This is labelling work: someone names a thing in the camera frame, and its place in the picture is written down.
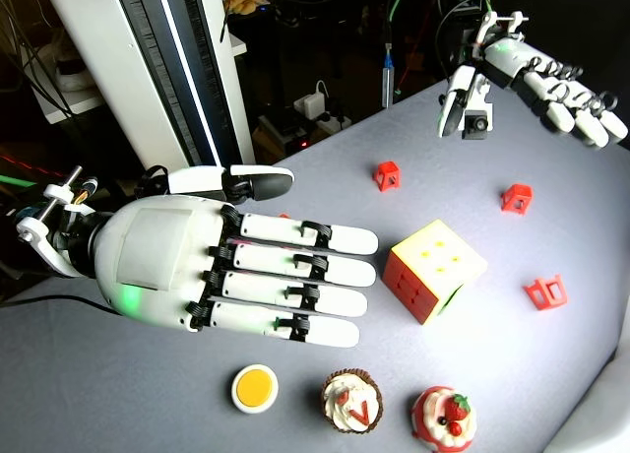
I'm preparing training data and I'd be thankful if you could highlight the silver and blue stick device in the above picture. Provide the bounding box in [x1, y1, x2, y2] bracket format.
[382, 43, 396, 109]

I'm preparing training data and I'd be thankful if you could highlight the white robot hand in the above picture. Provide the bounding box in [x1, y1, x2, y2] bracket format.
[436, 37, 630, 151]
[93, 164, 380, 349]

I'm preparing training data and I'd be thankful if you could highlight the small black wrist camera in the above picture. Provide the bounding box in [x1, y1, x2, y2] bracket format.
[461, 105, 495, 142]

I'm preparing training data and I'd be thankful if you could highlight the toy bread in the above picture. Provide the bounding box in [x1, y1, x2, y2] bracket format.
[223, 0, 271, 17]

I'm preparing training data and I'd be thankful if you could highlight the white robot body column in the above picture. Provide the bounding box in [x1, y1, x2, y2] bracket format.
[41, 0, 257, 203]

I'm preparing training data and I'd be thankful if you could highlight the toy strawberry cream cake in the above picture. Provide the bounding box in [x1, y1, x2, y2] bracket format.
[410, 385, 478, 449]

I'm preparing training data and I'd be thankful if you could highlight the white power strip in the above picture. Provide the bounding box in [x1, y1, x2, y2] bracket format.
[314, 111, 353, 135]

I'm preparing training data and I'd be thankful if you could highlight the grey table cloth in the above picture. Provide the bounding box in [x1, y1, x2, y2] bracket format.
[0, 81, 630, 453]

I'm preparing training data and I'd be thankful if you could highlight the black box with red light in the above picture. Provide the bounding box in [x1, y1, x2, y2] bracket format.
[281, 131, 317, 155]

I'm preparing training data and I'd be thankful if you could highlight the white power adapter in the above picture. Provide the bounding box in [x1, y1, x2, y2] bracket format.
[293, 81, 331, 120]

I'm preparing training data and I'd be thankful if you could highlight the yellow round button, white rim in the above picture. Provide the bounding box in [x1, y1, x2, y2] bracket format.
[230, 363, 280, 415]

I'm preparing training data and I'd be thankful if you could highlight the Rubik's cube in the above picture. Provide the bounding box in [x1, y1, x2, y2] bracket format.
[381, 219, 489, 326]

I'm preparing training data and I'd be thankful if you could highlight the toy cupcake, brown wrapper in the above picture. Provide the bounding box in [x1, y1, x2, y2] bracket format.
[321, 368, 384, 435]

